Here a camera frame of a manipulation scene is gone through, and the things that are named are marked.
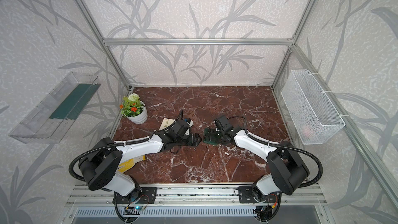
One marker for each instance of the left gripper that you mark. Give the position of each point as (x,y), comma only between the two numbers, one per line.
(196,140)

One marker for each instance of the green box base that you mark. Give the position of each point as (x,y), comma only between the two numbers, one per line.
(211,136)

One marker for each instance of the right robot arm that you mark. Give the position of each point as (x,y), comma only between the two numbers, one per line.
(288,171)

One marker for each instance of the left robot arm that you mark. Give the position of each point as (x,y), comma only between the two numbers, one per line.
(99,167)

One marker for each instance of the potted flower plant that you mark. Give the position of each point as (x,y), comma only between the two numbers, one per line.
(134,109)

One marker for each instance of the yellow paper tag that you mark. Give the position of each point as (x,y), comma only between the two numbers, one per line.
(125,166)

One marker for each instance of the pink object in basket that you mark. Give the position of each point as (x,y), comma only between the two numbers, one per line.
(308,132)

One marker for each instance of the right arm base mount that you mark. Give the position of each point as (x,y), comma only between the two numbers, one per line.
(246,195)

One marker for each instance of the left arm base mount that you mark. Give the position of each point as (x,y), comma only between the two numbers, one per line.
(144,195)

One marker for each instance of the white wire mesh basket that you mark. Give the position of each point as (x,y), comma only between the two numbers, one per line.
(309,104)

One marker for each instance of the clear plastic wall tray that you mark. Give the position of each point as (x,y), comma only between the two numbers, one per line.
(51,119)

